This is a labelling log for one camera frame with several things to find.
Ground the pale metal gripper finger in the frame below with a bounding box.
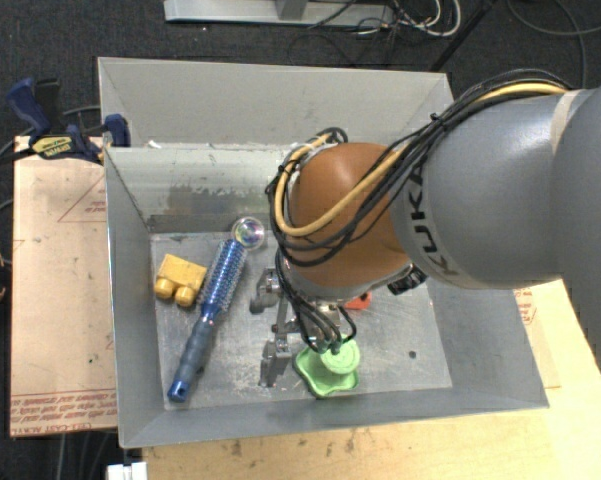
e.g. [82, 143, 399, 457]
[257, 336, 294, 389]
[249, 266, 284, 315]

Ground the yellow toy block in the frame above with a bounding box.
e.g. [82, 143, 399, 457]
[153, 253, 209, 309]

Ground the orange-red small object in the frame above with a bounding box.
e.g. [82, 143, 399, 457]
[342, 291, 373, 312]

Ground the blue round hairbrush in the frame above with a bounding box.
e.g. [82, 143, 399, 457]
[166, 238, 249, 404]

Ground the clear iridescent ball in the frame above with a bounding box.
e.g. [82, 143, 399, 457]
[230, 216, 266, 251]

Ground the light green plastic cup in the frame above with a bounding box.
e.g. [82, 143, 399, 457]
[292, 334, 362, 400]

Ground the grey metal bin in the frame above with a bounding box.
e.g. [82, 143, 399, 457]
[97, 56, 550, 450]

